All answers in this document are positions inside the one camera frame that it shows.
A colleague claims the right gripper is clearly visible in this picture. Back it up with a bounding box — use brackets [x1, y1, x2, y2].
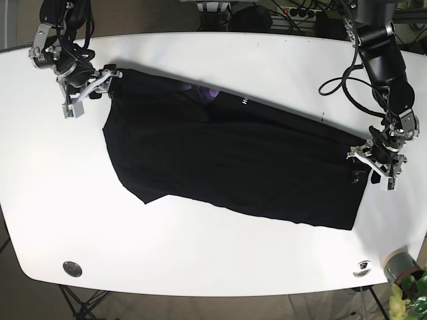
[29, 37, 123, 119]

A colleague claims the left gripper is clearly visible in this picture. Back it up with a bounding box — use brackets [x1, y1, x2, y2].
[347, 110, 420, 190]

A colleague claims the black printed T-shirt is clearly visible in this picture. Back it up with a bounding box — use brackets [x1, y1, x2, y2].
[103, 69, 370, 230]

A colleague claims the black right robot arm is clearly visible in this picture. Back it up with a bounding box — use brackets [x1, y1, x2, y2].
[29, 1, 123, 118]

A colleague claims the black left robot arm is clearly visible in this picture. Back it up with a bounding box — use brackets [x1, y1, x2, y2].
[336, 1, 420, 191]

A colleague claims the grey plant pot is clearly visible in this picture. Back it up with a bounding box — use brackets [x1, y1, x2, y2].
[382, 249, 424, 285]

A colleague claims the right metal table grommet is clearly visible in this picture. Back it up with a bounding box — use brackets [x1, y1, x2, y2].
[352, 260, 372, 278]

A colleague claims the metal table grommet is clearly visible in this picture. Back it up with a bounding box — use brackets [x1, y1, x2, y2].
[63, 261, 83, 277]
[352, 260, 372, 278]

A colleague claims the green potted plant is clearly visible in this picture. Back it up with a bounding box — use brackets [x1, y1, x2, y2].
[389, 271, 426, 320]

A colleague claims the left metal table grommet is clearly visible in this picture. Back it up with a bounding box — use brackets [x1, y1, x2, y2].
[63, 261, 83, 277]

